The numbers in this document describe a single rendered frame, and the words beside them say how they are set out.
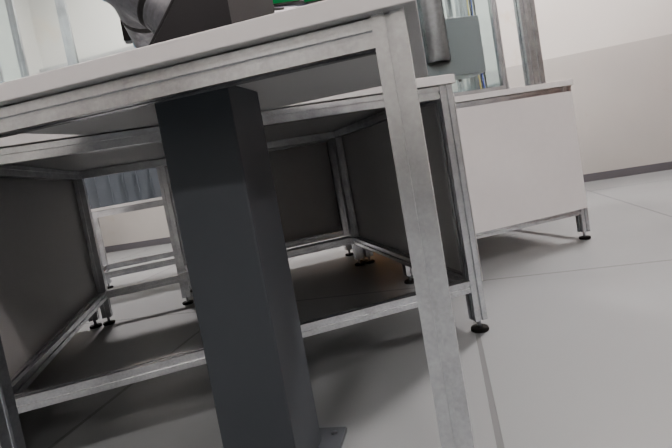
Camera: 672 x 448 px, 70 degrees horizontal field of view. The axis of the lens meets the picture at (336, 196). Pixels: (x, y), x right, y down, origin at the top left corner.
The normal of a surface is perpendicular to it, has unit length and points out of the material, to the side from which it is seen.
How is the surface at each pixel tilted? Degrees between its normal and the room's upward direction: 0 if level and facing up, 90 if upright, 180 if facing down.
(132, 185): 90
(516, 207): 90
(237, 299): 90
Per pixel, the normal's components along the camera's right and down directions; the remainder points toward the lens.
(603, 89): -0.21, 0.11
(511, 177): 0.25, 0.03
